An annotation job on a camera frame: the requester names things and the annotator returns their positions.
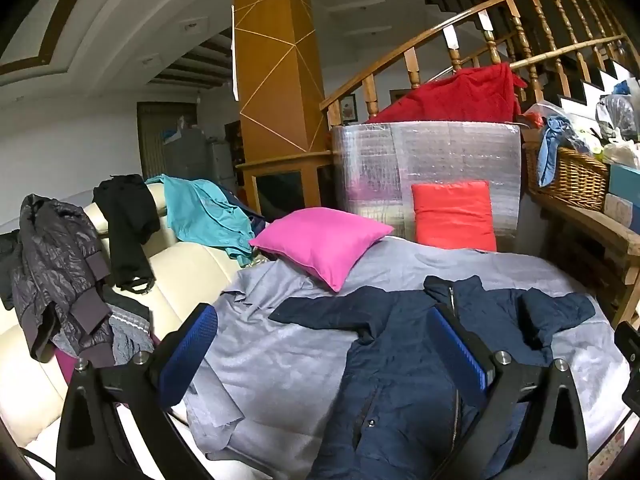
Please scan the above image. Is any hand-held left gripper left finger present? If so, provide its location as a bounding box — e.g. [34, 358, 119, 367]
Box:
[56, 303, 219, 480]

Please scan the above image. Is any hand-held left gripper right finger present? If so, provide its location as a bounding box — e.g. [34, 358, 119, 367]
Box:
[427, 305, 589, 480]

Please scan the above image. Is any navy blue jacket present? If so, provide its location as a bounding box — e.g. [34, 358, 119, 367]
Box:
[269, 275, 597, 480]

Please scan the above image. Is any grey knit garment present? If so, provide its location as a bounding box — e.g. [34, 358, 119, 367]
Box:
[102, 287, 156, 366]

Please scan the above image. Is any cream leather sofa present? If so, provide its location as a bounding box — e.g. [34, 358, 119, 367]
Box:
[0, 182, 251, 456]

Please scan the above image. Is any grey bed sheet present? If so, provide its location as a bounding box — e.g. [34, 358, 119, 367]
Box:
[182, 235, 633, 480]

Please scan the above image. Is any wooden bench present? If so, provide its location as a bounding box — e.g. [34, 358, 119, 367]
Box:
[525, 190, 640, 331]

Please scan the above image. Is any black garment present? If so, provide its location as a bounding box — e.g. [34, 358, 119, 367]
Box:
[93, 175, 162, 293]

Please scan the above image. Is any red pillow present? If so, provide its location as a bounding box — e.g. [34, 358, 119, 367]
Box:
[411, 180, 498, 252]

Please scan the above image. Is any teal shirt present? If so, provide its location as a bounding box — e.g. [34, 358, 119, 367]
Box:
[145, 174, 257, 267]

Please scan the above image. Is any teal box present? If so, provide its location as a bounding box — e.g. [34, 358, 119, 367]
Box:
[607, 164, 640, 206]

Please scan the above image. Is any dark grey puffer jacket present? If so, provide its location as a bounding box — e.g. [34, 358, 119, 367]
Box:
[10, 194, 116, 366]

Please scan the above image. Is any wicker basket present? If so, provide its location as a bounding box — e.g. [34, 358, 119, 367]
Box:
[522, 141, 611, 212]

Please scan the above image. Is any pink pillow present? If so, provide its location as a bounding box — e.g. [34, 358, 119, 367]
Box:
[249, 207, 396, 293]

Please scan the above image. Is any grey refrigerator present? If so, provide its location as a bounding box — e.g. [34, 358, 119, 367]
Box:
[165, 127, 236, 192]

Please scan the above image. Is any blue cloth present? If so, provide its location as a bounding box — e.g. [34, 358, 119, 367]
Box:
[537, 116, 576, 188]

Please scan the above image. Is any clear plastic bag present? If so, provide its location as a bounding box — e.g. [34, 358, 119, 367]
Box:
[595, 94, 640, 141]

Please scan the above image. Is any red blanket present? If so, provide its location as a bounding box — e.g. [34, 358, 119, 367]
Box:
[369, 62, 528, 124]

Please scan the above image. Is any orange wooden pillar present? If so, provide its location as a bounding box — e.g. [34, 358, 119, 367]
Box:
[232, 0, 335, 222]

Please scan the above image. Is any wooden stair railing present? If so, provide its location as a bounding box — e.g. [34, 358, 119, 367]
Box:
[320, 0, 640, 128]

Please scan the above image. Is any black cable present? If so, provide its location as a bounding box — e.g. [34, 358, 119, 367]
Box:
[20, 447, 57, 472]

